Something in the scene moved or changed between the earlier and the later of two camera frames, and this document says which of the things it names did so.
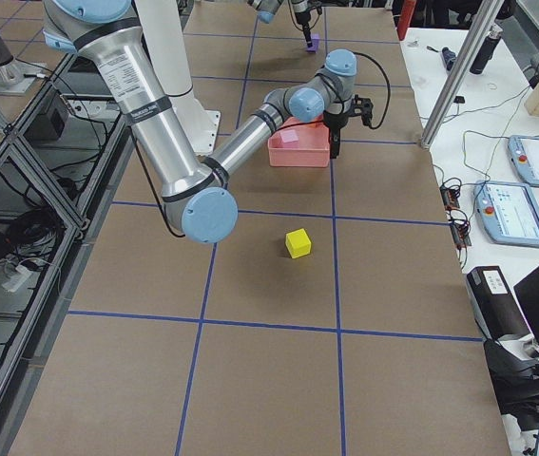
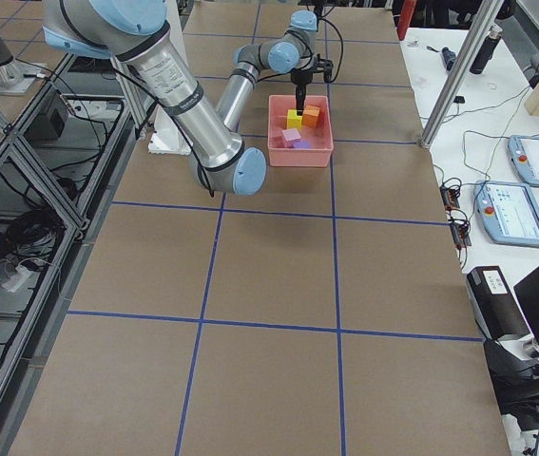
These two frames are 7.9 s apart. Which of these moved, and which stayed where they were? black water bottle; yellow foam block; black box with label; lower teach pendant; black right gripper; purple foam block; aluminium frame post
Moved: purple foam block; black right gripper; yellow foam block
Stayed: black box with label; black water bottle; aluminium frame post; lower teach pendant
